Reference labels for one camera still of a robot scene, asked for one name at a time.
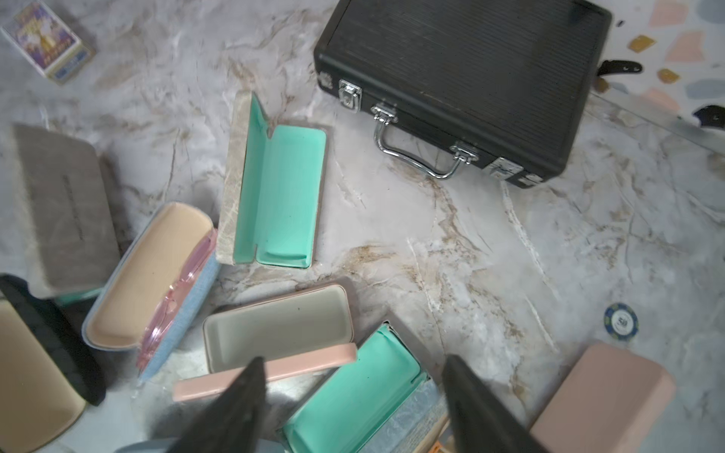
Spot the mint green glasses case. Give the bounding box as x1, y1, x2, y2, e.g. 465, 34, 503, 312
1, 124, 120, 299

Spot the blue case with pink glasses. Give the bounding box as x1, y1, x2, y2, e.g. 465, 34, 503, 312
81, 202, 221, 382

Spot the closed pink glasses case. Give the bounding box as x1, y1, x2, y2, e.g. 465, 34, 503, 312
531, 343, 676, 452

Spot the black ribbed briefcase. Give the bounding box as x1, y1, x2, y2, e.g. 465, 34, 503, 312
313, 1, 612, 188

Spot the pink glasses case grey lining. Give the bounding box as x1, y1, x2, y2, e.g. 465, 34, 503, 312
173, 283, 358, 402

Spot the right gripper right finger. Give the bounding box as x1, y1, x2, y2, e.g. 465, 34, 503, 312
442, 355, 547, 453

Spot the blue poker chip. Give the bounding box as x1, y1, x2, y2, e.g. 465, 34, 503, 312
603, 303, 639, 342

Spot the black case beige lining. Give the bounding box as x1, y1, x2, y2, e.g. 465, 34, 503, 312
1, 275, 107, 452

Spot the grey case mint lining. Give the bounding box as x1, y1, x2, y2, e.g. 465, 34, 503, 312
278, 319, 440, 452

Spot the playing card box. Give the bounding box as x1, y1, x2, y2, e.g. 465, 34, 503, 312
1, 1, 94, 85

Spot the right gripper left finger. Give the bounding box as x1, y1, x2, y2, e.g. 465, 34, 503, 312
168, 357, 266, 453

